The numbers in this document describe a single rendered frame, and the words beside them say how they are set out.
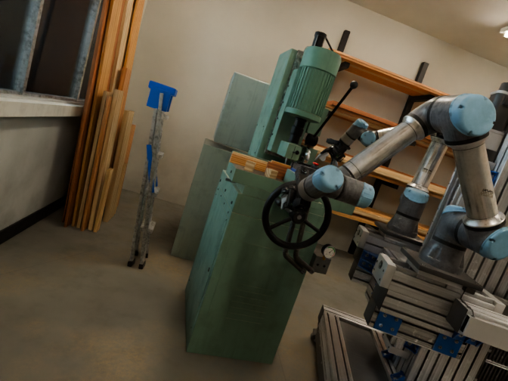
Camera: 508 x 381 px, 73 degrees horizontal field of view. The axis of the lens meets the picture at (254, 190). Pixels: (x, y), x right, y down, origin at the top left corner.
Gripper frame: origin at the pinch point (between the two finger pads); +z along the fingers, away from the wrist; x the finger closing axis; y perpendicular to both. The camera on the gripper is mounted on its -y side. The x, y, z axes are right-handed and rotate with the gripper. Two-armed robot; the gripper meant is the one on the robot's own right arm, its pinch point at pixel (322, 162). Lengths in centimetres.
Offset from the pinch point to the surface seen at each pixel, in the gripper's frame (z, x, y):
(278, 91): -26, -51, -9
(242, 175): -4, -74, 37
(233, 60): 38, 15, -206
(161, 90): 19, -91, -51
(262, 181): -5, -65, 39
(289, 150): -16, -51, 25
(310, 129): -19.8, -29.9, 4.4
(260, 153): 2, -50, 8
